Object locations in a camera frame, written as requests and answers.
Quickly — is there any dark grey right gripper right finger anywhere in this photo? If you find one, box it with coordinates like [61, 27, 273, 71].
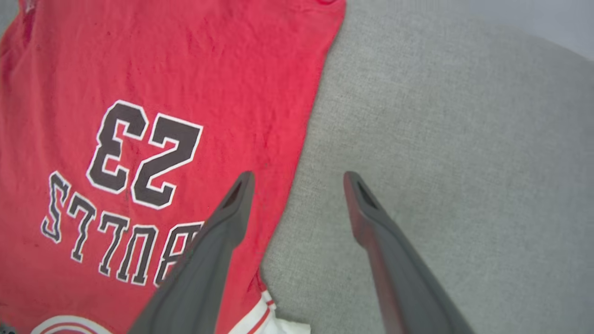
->
[343, 171, 475, 334]

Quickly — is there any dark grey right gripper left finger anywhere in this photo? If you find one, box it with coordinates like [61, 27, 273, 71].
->
[128, 171, 255, 334]

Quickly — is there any red basketball jersey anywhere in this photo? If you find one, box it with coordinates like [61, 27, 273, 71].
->
[0, 0, 347, 334]

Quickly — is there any grey fabric sofa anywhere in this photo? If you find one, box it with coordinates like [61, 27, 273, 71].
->
[0, 0, 594, 334]

